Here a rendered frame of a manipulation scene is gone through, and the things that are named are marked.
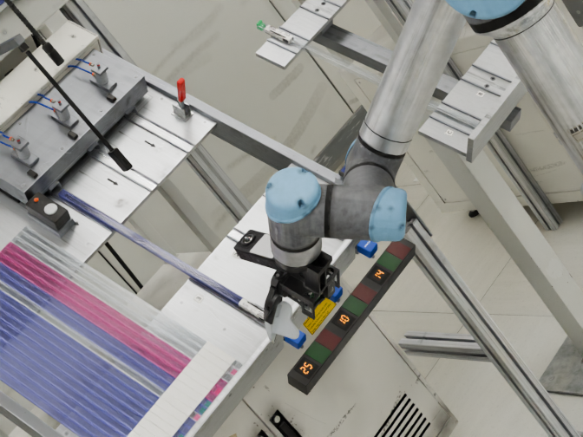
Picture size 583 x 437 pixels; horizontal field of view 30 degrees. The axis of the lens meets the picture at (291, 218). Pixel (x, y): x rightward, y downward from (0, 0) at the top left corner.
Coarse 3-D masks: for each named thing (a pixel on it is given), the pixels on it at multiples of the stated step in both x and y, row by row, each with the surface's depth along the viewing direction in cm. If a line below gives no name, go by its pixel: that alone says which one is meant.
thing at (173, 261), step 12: (60, 192) 203; (72, 204) 203; (84, 204) 202; (96, 216) 200; (120, 228) 198; (132, 240) 197; (144, 240) 196; (156, 252) 194; (180, 264) 193; (192, 276) 191; (204, 276) 191; (216, 288) 189; (240, 300) 188
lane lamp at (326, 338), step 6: (324, 330) 186; (318, 336) 185; (324, 336) 185; (330, 336) 185; (336, 336) 185; (318, 342) 185; (324, 342) 185; (330, 342) 185; (336, 342) 185; (330, 348) 184
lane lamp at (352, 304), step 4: (352, 296) 190; (348, 300) 189; (352, 300) 189; (356, 300) 189; (344, 304) 189; (348, 304) 189; (352, 304) 189; (356, 304) 189; (360, 304) 189; (364, 304) 189; (344, 308) 188; (348, 308) 188; (352, 308) 188; (356, 308) 188; (360, 308) 188; (364, 308) 188; (352, 312) 188; (356, 312) 188; (360, 312) 188
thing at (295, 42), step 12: (264, 24) 214; (300, 48) 210; (312, 48) 209; (324, 60) 208; (336, 60) 207; (360, 72) 205; (432, 108) 199; (444, 108) 198; (456, 120) 197; (468, 120) 196
